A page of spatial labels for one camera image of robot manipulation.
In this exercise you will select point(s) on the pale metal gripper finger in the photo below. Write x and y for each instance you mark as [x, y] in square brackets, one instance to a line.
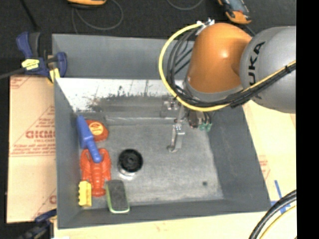
[177, 138]
[169, 107]

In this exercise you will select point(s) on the grey metal bin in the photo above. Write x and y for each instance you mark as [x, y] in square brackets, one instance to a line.
[169, 173]

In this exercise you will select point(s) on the black round disc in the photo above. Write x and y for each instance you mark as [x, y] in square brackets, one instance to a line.
[130, 161]

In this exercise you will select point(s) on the black and green sponge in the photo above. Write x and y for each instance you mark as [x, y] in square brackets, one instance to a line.
[117, 195]

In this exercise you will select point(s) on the blue toy knife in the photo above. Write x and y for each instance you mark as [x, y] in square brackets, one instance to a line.
[87, 137]

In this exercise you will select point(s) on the red toy lobster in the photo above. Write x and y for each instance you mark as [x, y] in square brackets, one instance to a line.
[96, 175]

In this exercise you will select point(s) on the yellow toy block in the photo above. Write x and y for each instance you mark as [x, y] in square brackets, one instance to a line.
[85, 194]

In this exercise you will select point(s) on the brown cardboard board red print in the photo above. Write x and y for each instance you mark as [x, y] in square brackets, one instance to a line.
[30, 158]

